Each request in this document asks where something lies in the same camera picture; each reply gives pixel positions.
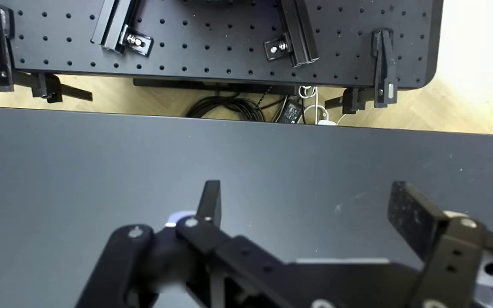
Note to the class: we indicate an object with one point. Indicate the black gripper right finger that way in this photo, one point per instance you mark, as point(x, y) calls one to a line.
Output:
point(456, 250)

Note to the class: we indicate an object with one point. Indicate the black aluminium rail left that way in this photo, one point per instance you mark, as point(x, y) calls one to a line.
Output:
point(116, 27)

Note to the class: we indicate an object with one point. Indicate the black clamp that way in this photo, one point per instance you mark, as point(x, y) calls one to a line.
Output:
point(386, 80)
point(44, 84)

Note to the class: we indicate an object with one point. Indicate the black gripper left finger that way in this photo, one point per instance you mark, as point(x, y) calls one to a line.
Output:
point(138, 262)

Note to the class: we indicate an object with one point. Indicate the black clamp left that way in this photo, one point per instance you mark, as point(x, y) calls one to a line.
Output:
point(44, 84)

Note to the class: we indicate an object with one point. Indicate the black aluminium rail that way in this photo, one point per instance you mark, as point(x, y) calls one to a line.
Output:
point(116, 27)
point(297, 39)

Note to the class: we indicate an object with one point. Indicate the black aluminium rail right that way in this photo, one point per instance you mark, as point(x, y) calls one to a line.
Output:
point(297, 39)

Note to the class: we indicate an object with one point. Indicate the black clamp right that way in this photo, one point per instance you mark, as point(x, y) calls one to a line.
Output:
point(386, 80)

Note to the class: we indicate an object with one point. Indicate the black perforated breadboard base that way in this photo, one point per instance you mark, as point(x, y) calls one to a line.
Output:
point(225, 41)

